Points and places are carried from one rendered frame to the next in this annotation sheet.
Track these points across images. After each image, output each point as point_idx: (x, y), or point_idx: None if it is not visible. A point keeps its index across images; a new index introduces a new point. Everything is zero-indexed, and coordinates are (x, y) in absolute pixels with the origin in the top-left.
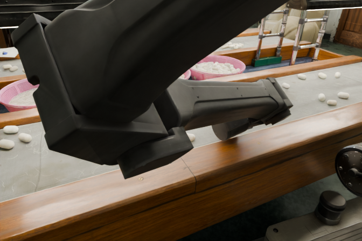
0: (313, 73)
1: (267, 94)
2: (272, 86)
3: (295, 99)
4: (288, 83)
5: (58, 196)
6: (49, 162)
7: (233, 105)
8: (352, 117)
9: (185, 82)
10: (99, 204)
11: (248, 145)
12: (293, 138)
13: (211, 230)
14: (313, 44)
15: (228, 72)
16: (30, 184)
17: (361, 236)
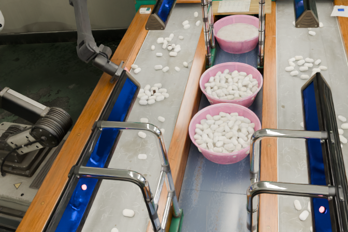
0: (143, 218)
1: (78, 33)
2: (82, 39)
3: (121, 147)
4: (147, 169)
5: (136, 31)
6: (164, 33)
7: (74, 14)
8: (70, 144)
9: None
10: (124, 38)
11: (106, 82)
12: (92, 100)
13: None
14: (162, 223)
15: (209, 138)
16: (154, 30)
17: None
